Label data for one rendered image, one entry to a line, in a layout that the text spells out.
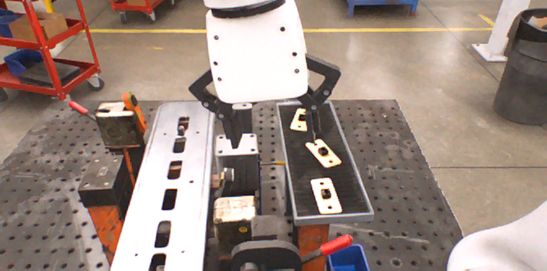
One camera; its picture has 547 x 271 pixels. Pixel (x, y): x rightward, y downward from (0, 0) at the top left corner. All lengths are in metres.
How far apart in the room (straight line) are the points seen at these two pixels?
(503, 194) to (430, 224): 1.36
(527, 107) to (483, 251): 2.73
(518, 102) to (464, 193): 0.97
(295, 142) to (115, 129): 0.59
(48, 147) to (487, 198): 2.27
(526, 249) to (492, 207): 2.04
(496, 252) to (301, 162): 0.37
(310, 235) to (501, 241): 0.48
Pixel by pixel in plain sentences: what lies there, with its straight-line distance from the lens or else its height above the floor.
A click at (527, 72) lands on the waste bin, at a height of 0.40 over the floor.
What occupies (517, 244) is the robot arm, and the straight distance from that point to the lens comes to 0.57.
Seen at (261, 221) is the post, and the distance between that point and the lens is 0.78.
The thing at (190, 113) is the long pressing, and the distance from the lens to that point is 1.25.
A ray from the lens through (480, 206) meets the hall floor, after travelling 2.57.
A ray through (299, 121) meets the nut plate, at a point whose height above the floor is 1.16.
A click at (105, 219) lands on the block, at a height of 0.92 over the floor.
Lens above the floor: 1.69
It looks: 35 degrees down
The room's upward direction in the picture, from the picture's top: straight up
